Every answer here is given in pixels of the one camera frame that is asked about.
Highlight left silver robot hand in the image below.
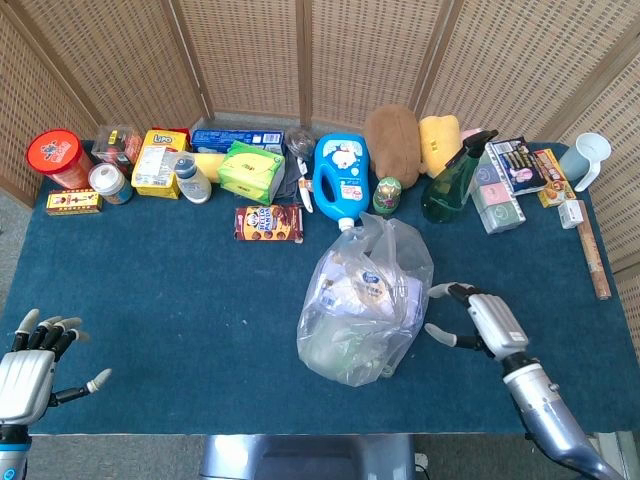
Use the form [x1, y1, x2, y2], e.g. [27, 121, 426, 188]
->
[0, 308, 113, 425]

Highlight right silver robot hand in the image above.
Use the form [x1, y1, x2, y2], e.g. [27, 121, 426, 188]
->
[423, 282, 530, 359]

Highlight clear plastic bag with groceries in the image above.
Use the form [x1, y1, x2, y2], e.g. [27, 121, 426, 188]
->
[296, 211, 435, 387]

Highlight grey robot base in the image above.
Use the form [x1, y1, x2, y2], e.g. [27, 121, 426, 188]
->
[199, 433, 417, 480]

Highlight long brown paper roll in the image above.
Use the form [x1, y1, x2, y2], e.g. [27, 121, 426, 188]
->
[575, 199, 612, 301]

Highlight pastel tissue multipack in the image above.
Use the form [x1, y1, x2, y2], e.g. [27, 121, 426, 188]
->
[469, 149, 526, 235]

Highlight small white box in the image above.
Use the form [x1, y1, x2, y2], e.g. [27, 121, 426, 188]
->
[557, 199, 585, 230]

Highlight green spray bottle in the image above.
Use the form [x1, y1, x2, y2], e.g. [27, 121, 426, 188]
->
[420, 129, 500, 224]

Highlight yellow red snack box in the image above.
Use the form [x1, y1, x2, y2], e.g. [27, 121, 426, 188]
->
[531, 148, 578, 209]

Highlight dark snack packet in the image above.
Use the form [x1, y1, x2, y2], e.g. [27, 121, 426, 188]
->
[485, 136, 546, 197]

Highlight green patterned egg toy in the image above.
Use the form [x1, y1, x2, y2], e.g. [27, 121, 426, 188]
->
[372, 176, 404, 217]

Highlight small yellow red box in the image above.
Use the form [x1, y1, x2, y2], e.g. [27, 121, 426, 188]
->
[45, 189, 104, 217]

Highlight yellow plush toy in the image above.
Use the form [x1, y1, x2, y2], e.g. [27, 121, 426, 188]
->
[418, 114, 464, 179]

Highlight light blue measuring cup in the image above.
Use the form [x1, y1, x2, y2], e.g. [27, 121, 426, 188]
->
[558, 132, 613, 193]

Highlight blue table mat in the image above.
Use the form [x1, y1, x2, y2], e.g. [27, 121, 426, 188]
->
[0, 139, 640, 436]

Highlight brown plush toy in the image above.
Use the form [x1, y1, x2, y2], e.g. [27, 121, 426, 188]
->
[362, 105, 422, 190]

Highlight small jar with white lid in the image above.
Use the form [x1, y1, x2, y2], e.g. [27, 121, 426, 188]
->
[88, 162, 134, 206]

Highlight blue detergent bottle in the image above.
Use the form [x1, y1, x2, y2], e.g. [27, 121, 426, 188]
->
[312, 132, 371, 231]

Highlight red cylindrical snack canister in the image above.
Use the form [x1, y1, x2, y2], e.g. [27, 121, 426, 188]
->
[26, 129, 95, 190]

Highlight clear plastic box red contents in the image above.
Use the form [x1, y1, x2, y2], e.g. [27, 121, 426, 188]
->
[91, 125, 144, 176]

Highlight Hello Panda biscuit box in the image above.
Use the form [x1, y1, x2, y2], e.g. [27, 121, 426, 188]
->
[234, 204, 305, 245]

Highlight dark grey cloth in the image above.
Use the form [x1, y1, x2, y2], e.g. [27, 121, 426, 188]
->
[273, 155, 304, 207]

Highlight yellow Lipo biscuit box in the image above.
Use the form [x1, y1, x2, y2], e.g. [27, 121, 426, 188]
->
[130, 129, 191, 200]

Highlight small grey lidded bottle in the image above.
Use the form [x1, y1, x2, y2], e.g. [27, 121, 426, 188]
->
[172, 153, 213, 205]

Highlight clear glass cup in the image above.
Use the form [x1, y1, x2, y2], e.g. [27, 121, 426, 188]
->
[286, 127, 317, 159]

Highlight yellow sponge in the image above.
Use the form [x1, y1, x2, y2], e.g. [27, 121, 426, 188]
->
[193, 152, 228, 184]

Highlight green tissue pack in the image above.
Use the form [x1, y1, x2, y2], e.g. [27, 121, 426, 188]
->
[217, 140, 286, 207]

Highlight blue rectangular box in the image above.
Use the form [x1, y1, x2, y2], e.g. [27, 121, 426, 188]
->
[190, 128, 286, 156]

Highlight woven rattan folding screen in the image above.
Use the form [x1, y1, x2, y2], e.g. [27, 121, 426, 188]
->
[0, 0, 640, 361]

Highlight white orange handled utensil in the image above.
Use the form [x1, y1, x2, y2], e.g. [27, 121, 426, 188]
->
[296, 155, 315, 214]

